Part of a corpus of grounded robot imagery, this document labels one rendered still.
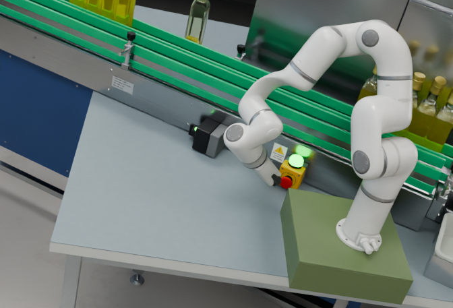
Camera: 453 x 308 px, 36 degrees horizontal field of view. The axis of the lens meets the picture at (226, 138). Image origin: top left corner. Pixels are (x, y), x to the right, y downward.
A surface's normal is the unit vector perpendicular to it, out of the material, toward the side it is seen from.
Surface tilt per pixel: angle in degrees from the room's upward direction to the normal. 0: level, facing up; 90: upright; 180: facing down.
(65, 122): 90
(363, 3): 90
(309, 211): 2
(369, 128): 82
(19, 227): 0
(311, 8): 90
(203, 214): 0
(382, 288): 90
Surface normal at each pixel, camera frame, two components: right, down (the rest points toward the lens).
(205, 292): 0.22, -0.81
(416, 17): -0.40, 0.43
